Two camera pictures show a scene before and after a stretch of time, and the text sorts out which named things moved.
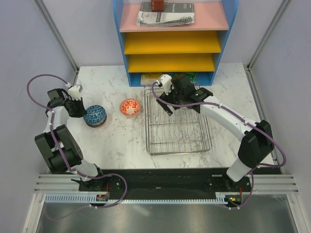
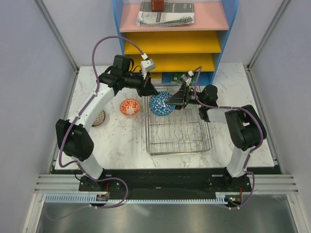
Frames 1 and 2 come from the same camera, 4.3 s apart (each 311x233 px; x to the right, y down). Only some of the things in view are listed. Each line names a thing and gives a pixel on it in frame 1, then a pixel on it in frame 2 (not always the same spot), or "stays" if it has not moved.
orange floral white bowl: x=129 y=107 stays
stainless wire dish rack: x=185 y=131 stays
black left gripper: x=82 y=111 → x=146 y=88
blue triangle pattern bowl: x=95 y=115 → x=158 y=107
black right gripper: x=167 y=98 stays
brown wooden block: x=157 y=5 stays
